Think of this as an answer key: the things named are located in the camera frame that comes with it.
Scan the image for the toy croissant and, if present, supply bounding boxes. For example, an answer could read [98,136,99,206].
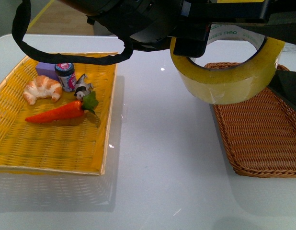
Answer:
[23,75,63,105]

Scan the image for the panda figurine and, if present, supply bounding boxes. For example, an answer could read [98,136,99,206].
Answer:
[74,73,93,102]

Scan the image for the yellow tape roll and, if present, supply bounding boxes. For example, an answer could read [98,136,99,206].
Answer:
[170,24,285,104]

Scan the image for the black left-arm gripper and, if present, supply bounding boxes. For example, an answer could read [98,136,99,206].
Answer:
[59,0,211,58]

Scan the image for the brown wicker basket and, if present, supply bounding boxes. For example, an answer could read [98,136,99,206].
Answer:
[204,62,296,179]

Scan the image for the black sleeved cable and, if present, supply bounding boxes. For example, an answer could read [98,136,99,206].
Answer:
[11,0,134,65]

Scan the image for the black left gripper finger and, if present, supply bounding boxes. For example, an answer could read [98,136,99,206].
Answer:
[268,70,296,111]

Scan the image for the toy carrot with leaves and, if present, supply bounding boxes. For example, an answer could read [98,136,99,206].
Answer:
[25,91,99,124]

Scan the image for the small jar with label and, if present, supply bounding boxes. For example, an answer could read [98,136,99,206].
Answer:
[55,63,77,92]

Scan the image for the yellow wicker basket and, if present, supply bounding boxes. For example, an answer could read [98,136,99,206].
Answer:
[0,57,117,175]

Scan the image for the purple foam block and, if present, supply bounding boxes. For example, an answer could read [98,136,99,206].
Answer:
[35,62,57,80]

